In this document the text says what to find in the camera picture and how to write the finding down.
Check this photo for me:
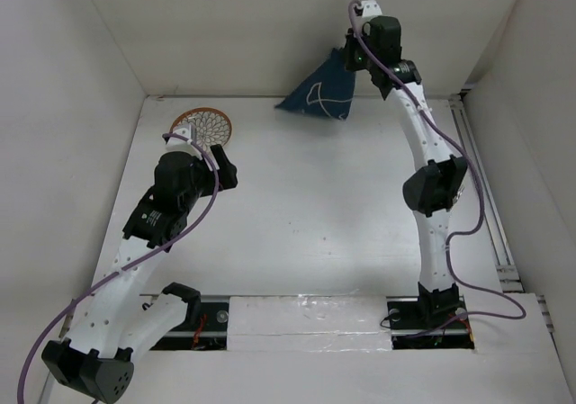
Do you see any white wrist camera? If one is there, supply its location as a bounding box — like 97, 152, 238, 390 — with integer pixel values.
163, 123, 194, 155
351, 0, 383, 18

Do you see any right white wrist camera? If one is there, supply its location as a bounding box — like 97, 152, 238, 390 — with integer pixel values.
351, 0, 383, 18

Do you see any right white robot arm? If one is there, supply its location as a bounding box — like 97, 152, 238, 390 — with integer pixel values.
345, 15, 468, 327

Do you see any floral orange-rimmed plate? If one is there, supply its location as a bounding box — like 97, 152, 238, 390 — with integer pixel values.
170, 107, 232, 152

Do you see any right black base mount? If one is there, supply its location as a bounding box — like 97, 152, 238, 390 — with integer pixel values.
380, 298, 475, 350

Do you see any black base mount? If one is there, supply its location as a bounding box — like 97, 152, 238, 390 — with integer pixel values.
380, 298, 475, 350
152, 301, 230, 352

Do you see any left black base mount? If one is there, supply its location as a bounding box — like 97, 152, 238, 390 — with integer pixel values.
152, 301, 230, 352

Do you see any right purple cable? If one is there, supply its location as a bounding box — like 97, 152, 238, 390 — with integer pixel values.
346, 0, 528, 340

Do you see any blue whale cloth napkin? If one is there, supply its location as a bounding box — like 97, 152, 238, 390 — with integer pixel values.
275, 48, 356, 121

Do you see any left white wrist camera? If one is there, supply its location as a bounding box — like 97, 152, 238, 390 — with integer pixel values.
163, 123, 194, 155

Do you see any aluminium side rail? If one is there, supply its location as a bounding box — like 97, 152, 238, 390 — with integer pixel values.
448, 89, 554, 333

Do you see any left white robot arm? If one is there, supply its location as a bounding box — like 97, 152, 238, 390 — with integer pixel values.
41, 145, 238, 403

